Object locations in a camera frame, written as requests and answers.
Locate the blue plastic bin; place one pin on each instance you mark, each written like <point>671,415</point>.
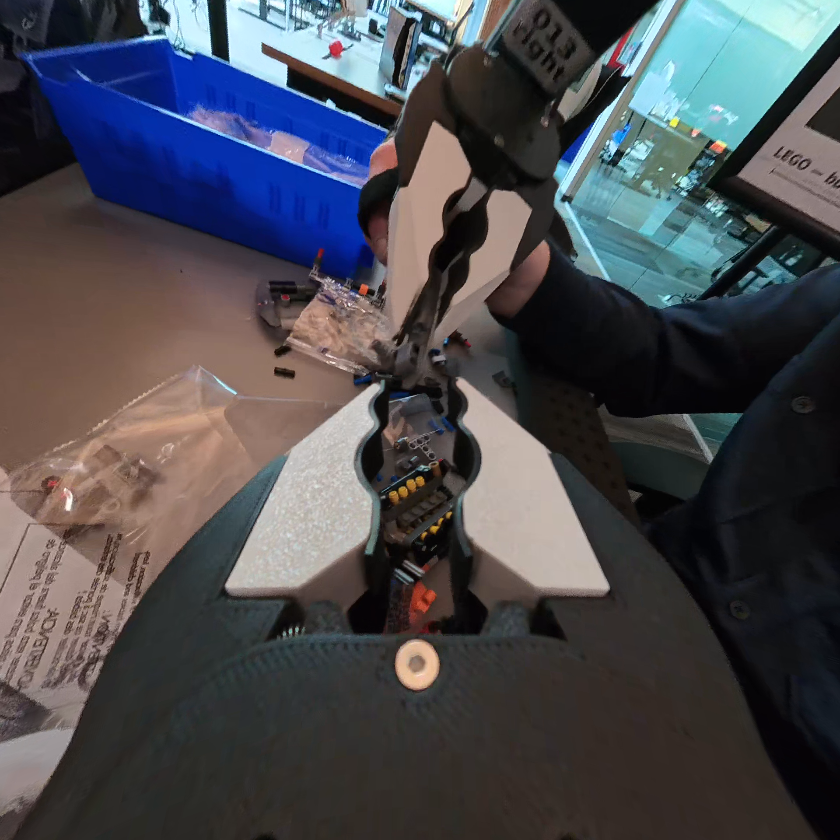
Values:
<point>164,177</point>

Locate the black lego assembly yellow studs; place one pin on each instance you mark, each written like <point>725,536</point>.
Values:
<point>413,499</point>

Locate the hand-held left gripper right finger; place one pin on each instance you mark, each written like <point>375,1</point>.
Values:
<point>535,518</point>

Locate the white framed sign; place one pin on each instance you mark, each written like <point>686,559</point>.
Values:
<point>800,151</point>

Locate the clear bag with few pieces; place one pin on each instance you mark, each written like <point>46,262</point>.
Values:
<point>197,420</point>

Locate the person's right hand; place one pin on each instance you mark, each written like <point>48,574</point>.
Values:
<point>522,275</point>

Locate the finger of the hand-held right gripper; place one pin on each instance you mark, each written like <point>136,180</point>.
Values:
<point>417,216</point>
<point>499,243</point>

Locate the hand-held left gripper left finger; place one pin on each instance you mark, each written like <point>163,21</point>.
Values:
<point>302,518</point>

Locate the wooden background table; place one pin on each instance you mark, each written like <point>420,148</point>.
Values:
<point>308,62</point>

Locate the red tool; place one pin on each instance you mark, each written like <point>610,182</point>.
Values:
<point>336,49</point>

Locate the pile of loose lego pieces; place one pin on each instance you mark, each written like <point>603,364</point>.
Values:
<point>420,446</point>

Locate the black metal post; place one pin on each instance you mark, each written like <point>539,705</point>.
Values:
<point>218,29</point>

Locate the person's right forearm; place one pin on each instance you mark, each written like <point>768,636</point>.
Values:
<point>623,341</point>

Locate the dark grey lego dish assembly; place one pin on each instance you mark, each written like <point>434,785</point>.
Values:
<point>282,302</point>

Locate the dark upright case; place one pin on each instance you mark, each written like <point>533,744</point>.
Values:
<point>397,46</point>

